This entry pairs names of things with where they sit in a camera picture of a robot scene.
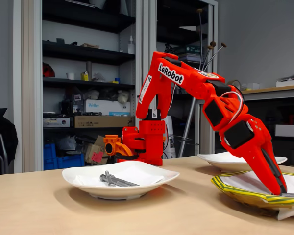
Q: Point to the red printed robot arm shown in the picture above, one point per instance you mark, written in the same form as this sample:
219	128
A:
198	83

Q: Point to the white storage box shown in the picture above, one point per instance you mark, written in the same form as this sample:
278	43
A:
290	131

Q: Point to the red spool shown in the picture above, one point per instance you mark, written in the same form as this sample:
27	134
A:
292	119

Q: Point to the white square ceramic plate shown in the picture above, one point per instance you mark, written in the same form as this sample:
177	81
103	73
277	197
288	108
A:
112	192
218	162

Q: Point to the yellow green striped paper plate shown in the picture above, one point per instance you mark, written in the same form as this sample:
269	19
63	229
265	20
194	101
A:
245	197

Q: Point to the grey coat stand wooden knobs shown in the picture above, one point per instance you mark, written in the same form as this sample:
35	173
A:
189	115

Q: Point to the brown tape roll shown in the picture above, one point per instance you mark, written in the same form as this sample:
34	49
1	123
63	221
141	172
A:
236	83

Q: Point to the small white box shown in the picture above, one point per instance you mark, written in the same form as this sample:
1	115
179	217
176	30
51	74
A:
253	86

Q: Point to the grey sideboard with wooden top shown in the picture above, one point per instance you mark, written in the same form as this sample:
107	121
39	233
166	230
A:
284	89

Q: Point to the long white box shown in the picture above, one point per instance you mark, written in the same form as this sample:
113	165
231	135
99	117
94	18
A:
289	83

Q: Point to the white printed paper bag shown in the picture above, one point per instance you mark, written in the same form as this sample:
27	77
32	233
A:
171	147

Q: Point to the stack of books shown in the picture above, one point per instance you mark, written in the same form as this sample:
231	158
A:
189	50

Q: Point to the black flexible tripod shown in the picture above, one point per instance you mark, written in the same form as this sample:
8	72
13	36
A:
167	47

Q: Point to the orange printed part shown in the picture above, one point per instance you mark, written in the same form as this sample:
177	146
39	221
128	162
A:
112	140

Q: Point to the white Weller box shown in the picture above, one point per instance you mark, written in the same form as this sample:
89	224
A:
105	106

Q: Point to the long brown cardboard box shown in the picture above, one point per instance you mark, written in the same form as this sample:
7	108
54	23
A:
100	121

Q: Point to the grey metal shelf cabinet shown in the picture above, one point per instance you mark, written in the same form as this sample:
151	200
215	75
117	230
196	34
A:
29	85
149	29

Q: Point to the white plastic bottle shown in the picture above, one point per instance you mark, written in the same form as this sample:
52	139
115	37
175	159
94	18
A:
131	47

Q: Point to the cardboard box with pink sticker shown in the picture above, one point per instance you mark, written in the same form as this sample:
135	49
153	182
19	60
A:
90	149

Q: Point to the small yellow box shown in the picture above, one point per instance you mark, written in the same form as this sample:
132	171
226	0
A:
85	77

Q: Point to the cardboard tube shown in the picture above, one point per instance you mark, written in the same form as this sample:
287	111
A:
88	67

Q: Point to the blue plastic crate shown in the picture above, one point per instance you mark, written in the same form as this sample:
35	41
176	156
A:
49	156
71	161

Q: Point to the white cup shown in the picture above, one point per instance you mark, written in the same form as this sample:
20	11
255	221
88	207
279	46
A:
70	76

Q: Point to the flat grey white box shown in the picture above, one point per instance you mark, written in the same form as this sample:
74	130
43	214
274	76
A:
56	122

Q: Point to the red black helmet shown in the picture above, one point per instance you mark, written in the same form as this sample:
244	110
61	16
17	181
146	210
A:
49	72

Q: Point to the black jacket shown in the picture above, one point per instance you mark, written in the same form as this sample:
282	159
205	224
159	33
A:
2	137

